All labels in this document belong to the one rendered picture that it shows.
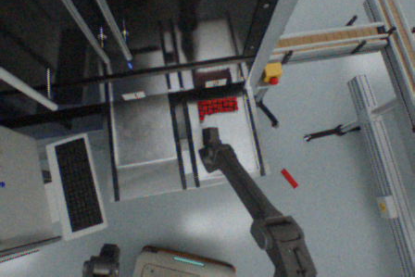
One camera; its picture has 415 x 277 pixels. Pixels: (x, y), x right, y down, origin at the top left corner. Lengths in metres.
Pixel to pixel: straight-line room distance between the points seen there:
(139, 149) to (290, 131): 1.33
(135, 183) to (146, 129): 0.24
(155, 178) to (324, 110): 1.57
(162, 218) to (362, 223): 1.44
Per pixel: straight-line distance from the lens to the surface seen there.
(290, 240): 0.72
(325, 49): 1.51
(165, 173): 1.28
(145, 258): 1.93
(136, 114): 1.35
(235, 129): 1.31
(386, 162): 1.93
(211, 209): 2.15
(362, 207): 2.45
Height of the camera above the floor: 2.14
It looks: 75 degrees down
